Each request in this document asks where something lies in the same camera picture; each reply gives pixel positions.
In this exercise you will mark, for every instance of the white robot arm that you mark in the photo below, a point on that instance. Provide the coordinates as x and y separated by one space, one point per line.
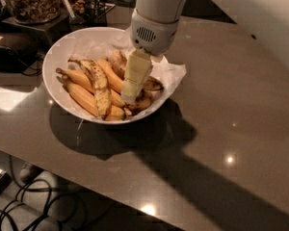
268 19

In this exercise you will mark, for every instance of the yellow banana centre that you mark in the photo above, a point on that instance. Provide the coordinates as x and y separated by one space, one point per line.
110 74

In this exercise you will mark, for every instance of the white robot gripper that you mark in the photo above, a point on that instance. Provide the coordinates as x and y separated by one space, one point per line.
154 36

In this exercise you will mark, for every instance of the brown overripe banana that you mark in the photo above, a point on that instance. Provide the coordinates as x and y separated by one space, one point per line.
118 63

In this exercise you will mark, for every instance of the small brown banana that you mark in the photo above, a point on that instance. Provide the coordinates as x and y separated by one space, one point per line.
139 105

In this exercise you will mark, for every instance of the dark tray stand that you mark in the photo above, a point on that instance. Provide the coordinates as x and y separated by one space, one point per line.
45 34

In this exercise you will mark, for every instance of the white paper liner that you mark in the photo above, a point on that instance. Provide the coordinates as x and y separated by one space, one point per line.
170 71

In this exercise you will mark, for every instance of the white ceramic bowl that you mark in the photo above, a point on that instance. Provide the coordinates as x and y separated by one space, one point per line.
56 57

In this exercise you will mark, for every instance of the yellow banana left lower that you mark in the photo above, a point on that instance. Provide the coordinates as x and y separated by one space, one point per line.
82 103

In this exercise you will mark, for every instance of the yellow banana left upper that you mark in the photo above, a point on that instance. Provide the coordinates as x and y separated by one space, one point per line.
80 78

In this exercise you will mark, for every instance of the spotted yellow banana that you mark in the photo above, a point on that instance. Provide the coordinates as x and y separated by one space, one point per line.
100 85

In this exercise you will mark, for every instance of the shoe on floor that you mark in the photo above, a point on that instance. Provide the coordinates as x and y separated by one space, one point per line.
29 172

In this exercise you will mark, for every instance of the black wire rack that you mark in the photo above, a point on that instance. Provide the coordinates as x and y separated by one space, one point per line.
97 11

